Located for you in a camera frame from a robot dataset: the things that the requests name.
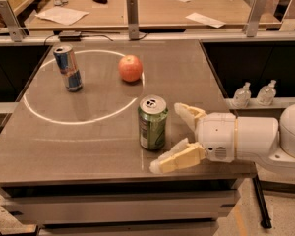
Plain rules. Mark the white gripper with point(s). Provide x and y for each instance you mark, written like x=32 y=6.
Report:
x=216 y=136

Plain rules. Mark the green soda can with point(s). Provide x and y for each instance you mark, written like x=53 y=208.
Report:
x=152 y=114

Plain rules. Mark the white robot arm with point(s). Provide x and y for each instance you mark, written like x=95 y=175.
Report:
x=268 y=142

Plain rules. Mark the blue silver redbull can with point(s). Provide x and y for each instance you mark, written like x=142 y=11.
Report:
x=67 y=64

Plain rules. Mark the left clear sanitizer bottle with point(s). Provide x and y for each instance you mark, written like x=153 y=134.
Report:
x=242 y=96

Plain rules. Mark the clear sanitizer bottle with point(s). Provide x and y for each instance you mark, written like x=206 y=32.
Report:
x=242 y=96
x=267 y=94

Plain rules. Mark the red orange apple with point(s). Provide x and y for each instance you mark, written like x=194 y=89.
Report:
x=130 y=68

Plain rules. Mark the right clear sanitizer bottle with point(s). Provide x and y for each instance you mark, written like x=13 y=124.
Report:
x=267 y=94

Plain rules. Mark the white drawer cabinet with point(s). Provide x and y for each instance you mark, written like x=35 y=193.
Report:
x=165 y=208

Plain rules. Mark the white paper sheet right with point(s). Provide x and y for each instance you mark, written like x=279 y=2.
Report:
x=206 y=21

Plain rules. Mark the white paper sheet left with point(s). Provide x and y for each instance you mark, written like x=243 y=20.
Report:
x=61 y=15

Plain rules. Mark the right metal bracket post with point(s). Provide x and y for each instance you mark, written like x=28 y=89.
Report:
x=250 y=29

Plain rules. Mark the metal bracket post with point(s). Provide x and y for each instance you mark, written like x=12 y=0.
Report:
x=133 y=19
x=15 y=30
x=250 y=29

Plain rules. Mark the middle metal bracket post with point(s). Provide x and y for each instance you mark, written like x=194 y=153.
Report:
x=133 y=19

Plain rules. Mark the left metal bracket post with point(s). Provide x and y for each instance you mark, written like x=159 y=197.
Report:
x=15 y=30

